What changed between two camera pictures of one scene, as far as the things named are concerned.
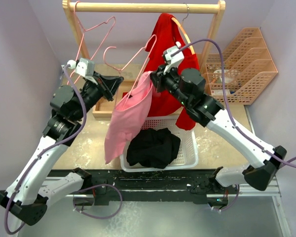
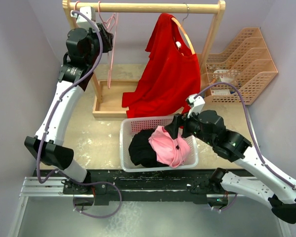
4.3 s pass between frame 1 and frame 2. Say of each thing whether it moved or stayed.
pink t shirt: moved
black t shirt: stayed
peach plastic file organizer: stayed
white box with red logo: stayed
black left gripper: moved
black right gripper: moved
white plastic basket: moved
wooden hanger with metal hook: stayed
